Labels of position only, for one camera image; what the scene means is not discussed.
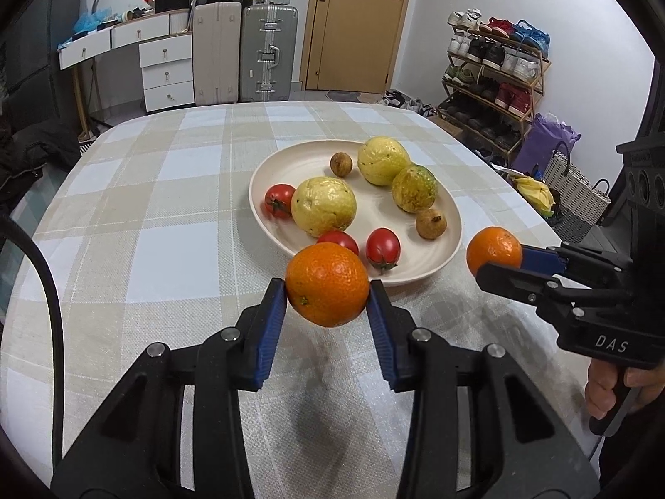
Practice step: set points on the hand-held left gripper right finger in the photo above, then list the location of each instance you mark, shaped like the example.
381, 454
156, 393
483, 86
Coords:
382, 338

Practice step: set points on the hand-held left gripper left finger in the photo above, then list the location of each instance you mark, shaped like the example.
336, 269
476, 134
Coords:
270, 332

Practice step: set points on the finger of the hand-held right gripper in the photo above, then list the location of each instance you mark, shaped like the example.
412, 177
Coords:
537, 260
509, 280

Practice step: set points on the orange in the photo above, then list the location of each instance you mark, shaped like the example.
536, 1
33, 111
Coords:
491, 249
327, 284

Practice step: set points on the small red tomato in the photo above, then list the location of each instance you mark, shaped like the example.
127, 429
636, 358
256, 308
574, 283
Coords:
383, 247

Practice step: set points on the small brown round fruit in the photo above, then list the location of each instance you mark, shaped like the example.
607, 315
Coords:
341, 164
430, 223

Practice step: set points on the yellow green round fruit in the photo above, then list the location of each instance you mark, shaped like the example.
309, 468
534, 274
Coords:
414, 188

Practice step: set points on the yellow wrinkled round fruit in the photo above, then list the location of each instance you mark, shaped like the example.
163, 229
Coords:
322, 205
383, 160

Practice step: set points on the beige round plate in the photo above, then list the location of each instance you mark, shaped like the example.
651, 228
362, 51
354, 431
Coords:
291, 164

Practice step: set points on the person's right forearm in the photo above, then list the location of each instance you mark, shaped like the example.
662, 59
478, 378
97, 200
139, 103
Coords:
639, 447

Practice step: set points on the person's right hand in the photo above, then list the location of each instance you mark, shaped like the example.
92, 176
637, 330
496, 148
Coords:
602, 392

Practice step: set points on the bunch of bananas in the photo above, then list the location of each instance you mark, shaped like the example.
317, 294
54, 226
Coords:
535, 192

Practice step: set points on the woven basket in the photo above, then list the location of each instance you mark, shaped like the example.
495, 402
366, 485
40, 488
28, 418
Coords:
576, 192

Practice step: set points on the purple bag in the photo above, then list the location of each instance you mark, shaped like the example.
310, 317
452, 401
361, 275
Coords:
540, 140

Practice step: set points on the checked tablecloth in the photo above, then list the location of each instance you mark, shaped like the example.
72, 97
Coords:
156, 228

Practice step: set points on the wooden shoe rack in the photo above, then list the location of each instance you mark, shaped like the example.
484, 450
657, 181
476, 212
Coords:
537, 99

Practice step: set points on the pair of sneakers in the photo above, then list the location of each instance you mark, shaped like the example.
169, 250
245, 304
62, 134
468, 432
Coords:
402, 100

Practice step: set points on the group of assorted shoes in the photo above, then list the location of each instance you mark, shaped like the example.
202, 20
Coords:
493, 54

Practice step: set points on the white desk with drawers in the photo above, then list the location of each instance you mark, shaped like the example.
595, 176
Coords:
166, 73

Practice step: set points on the silver suitcase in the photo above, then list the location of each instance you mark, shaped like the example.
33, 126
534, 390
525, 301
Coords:
268, 52

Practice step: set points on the beige suitcase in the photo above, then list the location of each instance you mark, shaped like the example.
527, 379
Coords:
217, 54

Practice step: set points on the wooden broom stick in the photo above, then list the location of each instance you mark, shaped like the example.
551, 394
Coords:
83, 109

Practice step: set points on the wooden door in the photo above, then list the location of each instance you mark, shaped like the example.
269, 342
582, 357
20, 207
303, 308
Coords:
358, 26

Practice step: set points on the black jacket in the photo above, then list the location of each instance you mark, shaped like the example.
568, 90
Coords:
31, 156

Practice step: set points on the blue plastic bag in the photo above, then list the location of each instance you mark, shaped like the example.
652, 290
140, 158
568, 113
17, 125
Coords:
91, 23

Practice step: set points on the dark grey cabinet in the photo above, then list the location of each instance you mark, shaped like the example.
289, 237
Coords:
26, 52

